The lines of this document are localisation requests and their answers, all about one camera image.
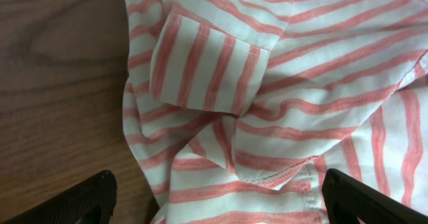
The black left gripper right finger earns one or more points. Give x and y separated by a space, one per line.
349 201

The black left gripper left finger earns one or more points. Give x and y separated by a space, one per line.
89 202

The red white striped shirt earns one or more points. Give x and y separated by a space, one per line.
236 109

